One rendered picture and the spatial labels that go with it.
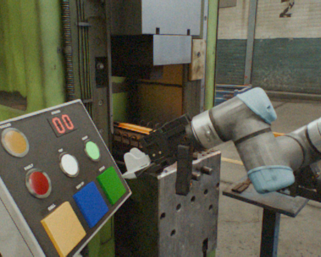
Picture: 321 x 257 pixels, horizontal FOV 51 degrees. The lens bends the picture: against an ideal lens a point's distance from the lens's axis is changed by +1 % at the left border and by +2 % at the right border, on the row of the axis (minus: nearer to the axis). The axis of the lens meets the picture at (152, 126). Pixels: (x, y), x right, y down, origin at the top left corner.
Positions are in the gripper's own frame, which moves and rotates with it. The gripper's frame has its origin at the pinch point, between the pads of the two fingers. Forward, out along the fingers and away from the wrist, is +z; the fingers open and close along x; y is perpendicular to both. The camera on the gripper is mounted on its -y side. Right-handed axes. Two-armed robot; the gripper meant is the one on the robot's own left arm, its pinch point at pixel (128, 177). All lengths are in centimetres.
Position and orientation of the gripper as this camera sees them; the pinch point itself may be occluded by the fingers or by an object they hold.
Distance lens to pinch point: 78.5
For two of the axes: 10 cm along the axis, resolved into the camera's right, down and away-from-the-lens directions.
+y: -4.7, -8.8, -0.6
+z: -8.2, 4.2, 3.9
